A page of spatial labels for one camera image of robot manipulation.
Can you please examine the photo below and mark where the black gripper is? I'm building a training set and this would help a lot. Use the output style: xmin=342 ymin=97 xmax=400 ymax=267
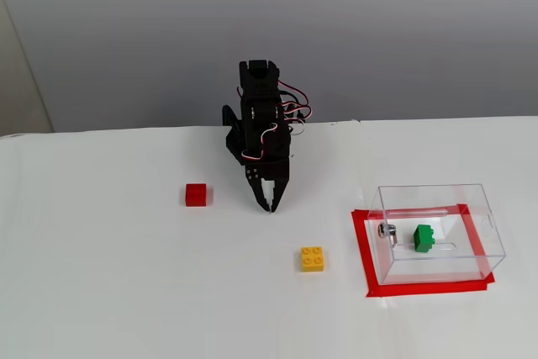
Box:
xmin=245 ymin=122 xmax=293 ymax=214

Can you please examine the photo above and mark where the green lego brick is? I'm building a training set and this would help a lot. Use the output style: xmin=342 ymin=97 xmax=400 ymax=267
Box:
xmin=412 ymin=224 xmax=436 ymax=254

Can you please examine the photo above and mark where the red lego brick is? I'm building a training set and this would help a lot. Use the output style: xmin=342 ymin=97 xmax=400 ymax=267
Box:
xmin=184 ymin=182 xmax=214 ymax=208

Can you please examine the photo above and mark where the yellow lego brick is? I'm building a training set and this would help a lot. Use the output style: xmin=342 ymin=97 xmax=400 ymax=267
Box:
xmin=300 ymin=245 xmax=326 ymax=273

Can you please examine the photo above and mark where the transparent plastic box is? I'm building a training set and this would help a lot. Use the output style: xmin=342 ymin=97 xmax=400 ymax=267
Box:
xmin=366 ymin=183 xmax=507 ymax=287

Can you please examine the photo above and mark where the silver cam lock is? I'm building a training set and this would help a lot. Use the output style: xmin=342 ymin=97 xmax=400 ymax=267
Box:
xmin=377 ymin=222 xmax=400 ymax=246

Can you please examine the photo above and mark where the red white black servo cable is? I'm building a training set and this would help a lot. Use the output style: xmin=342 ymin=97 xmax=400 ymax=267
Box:
xmin=277 ymin=80 xmax=314 ymax=136
xmin=240 ymin=122 xmax=279 ymax=163

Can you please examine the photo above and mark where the black power cable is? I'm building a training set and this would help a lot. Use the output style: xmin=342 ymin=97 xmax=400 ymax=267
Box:
xmin=288 ymin=99 xmax=307 ymax=124

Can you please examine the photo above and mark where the red tape frame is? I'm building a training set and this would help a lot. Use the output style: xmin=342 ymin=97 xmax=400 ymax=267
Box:
xmin=351 ymin=203 xmax=496 ymax=299

